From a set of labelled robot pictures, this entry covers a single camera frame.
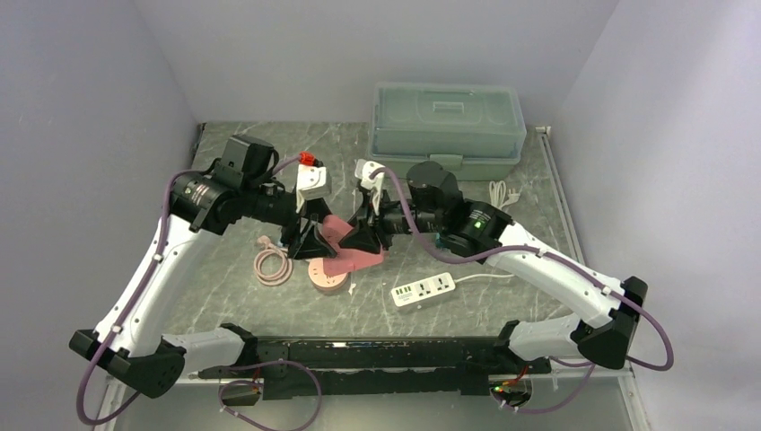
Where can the white power strip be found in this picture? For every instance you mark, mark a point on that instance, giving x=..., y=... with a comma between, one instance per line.
x=423, y=292

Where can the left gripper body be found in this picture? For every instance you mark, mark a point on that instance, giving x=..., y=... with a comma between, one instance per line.
x=271, y=204

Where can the pink plug adapter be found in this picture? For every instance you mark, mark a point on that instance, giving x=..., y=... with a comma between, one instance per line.
x=334, y=229

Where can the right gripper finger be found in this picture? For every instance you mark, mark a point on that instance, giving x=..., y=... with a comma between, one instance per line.
x=368, y=212
x=365, y=235

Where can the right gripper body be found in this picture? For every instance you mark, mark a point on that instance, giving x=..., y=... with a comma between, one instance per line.
x=394, y=219

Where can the green plastic storage box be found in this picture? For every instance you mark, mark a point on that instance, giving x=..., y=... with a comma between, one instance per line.
x=475, y=131

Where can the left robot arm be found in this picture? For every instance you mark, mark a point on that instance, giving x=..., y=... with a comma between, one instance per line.
x=250, y=180

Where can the pink triangular socket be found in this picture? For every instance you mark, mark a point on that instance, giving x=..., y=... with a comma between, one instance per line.
x=349, y=260

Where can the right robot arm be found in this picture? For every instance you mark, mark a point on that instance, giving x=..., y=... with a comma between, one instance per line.
x=605, y=311

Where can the round pink socket hub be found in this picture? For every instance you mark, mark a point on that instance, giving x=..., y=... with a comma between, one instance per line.
x=321, y=281

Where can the aluminium rail frame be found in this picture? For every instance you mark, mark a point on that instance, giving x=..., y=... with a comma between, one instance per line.
x=199, y=206

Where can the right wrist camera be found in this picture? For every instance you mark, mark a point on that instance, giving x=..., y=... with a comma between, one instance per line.
x=369, y=174

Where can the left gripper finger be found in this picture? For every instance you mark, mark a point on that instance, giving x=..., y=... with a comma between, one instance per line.
x=309, y=243
x=289, y=232

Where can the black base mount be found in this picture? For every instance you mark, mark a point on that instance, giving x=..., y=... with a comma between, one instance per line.
x=296, y=367

